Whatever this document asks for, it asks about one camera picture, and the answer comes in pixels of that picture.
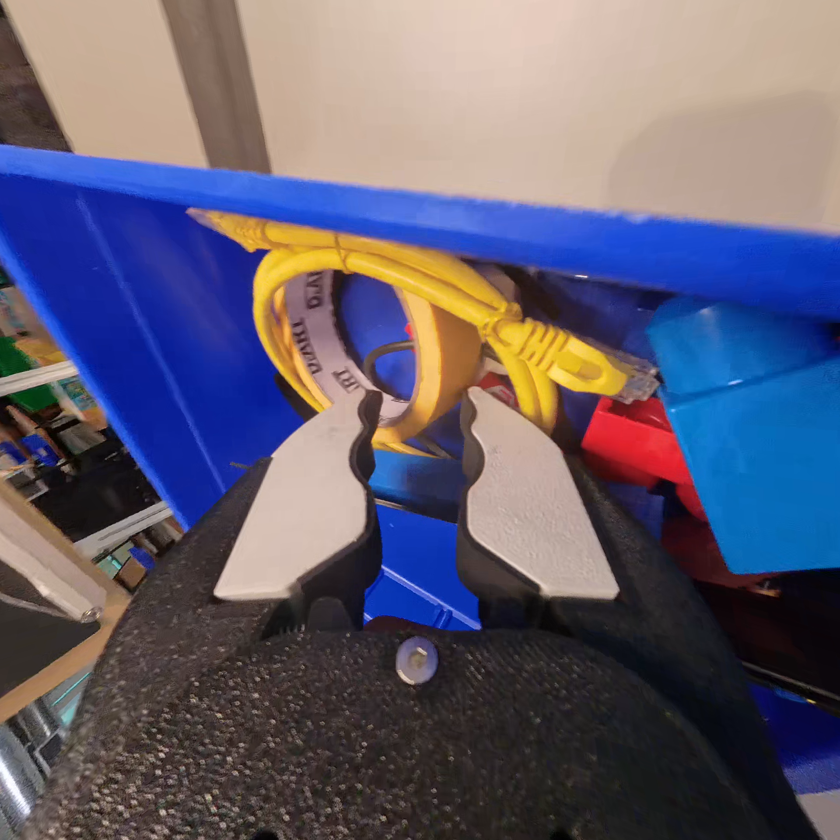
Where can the blue plastic bin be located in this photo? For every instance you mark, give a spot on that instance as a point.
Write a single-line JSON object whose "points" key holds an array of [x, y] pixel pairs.
{"points": [[131, 328]]}

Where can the red flat box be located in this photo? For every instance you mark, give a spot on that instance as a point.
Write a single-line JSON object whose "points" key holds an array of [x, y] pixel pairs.
{"points": [[630, 439]]}

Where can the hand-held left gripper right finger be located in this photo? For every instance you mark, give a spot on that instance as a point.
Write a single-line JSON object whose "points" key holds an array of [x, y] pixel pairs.
{"points": [[531, 518]]}

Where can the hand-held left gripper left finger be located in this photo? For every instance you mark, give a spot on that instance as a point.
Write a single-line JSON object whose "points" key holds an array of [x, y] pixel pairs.
{"points": [[302, 512]]}

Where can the black wood-edged panel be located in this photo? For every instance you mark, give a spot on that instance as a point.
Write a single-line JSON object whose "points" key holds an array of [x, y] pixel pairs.
{"points": [[39, 649]]}

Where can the blue foam block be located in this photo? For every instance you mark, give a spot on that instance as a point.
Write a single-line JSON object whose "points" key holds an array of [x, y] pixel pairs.
{"points": [[754, 426]]}

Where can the yellow tape roll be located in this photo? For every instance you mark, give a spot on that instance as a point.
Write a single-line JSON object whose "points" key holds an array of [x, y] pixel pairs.
{"points": [[446, 341]]}

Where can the white panel stand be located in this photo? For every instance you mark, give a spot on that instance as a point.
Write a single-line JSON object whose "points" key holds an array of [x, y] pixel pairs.
{"points": [[39, 558]]}

